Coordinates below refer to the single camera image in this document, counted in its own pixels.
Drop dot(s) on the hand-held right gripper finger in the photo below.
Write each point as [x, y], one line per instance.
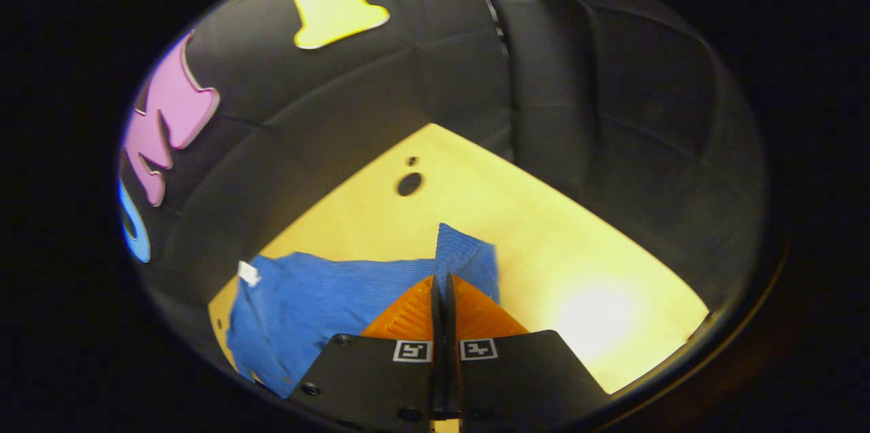
[451, 365]
[438, 365]

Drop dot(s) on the black backdrop cloth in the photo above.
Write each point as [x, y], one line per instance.
[612, 113]

